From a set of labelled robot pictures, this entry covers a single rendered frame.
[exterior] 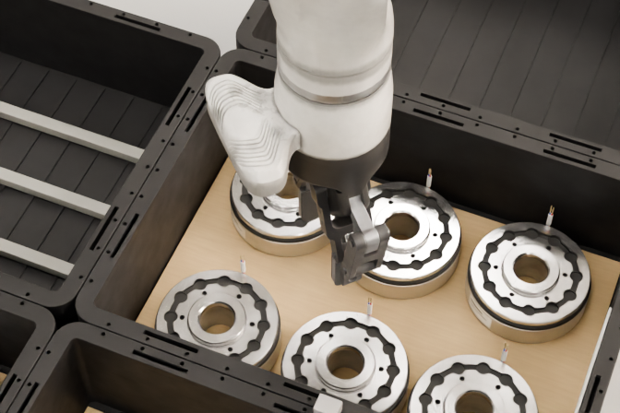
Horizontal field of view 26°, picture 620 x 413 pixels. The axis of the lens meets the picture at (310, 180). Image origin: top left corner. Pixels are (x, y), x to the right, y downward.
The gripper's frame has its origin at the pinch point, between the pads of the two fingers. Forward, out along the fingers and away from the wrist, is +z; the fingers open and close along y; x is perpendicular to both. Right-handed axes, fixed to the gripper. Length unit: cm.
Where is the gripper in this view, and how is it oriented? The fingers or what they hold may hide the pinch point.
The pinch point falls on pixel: (329, 235)
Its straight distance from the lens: 97.9
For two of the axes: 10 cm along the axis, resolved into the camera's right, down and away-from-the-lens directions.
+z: 0.0, 5.9, 8.1
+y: -3.9, -7.5, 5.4
